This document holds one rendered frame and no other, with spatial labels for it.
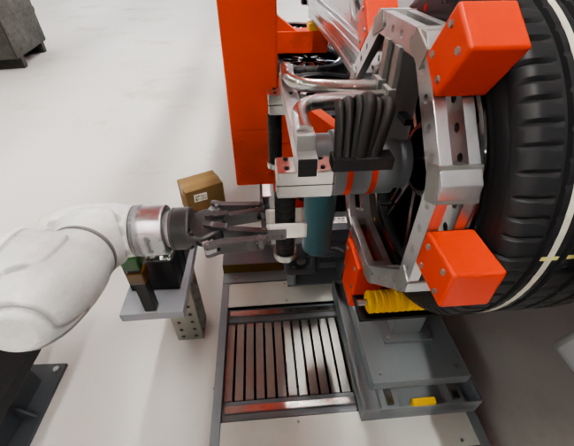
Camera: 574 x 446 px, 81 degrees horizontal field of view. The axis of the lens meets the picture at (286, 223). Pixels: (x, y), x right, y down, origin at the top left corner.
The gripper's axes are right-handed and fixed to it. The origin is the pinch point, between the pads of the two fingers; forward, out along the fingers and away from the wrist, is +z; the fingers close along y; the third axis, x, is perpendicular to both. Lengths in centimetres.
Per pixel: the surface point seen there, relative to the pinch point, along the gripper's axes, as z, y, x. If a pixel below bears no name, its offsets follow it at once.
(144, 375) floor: -51, -16, -83
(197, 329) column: -32, -30, -77
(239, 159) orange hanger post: -12, -59, -20
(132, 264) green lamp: -35.0, -10.2, -18.5
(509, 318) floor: 97, -29, -83
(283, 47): 18, -253, -26
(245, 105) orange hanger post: -8, -60, -1
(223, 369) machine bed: -21, -12, -75
